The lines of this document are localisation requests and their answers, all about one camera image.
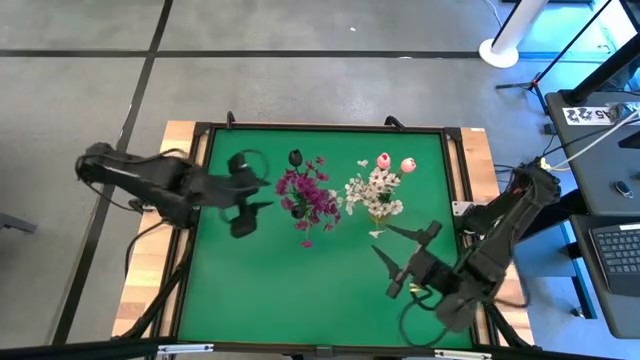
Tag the grey keyboard desk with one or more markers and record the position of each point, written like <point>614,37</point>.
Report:
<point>600,315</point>

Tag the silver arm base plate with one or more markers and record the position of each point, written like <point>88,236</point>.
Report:
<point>462,208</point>

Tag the white power plug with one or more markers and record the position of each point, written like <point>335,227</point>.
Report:
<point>542,164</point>

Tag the white printed label card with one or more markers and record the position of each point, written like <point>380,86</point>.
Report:
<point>585,115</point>

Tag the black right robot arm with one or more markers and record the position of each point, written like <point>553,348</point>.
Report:
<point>500,225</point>

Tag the pink artificial tulip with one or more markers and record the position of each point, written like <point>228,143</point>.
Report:
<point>383,160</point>
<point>408,165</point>

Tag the thick black stand post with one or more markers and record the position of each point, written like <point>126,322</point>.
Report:
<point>600,72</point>

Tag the thin black tripod stand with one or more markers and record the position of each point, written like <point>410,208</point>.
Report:
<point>536,80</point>

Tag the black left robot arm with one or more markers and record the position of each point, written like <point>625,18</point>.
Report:
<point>150,177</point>

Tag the dark purple artificial tulip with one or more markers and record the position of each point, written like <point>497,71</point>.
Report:
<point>295,157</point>

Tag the black aluminium table frame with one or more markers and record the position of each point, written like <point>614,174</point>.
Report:
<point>325,126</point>

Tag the amber glass bottle vase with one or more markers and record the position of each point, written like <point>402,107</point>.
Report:
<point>380,219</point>

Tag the fallen white blossom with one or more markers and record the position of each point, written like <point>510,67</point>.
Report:
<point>363,163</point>
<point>376,233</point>

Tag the black keyboard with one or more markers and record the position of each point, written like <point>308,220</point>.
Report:
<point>617,255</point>

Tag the grey side desk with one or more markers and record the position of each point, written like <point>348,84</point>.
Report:
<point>615,165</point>

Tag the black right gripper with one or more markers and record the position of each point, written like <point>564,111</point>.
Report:
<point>425,270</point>

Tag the silver aluminium profile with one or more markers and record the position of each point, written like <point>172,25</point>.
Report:
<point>462,355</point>
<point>185,348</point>

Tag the fallen purple petal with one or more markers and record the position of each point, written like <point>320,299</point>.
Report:
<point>306,244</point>

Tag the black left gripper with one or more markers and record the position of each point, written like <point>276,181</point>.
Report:
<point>240,195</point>

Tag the grey furniture foot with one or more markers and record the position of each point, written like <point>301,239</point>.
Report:
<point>15,222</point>

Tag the white floor-standing pole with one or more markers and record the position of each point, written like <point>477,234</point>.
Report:
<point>500,52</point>

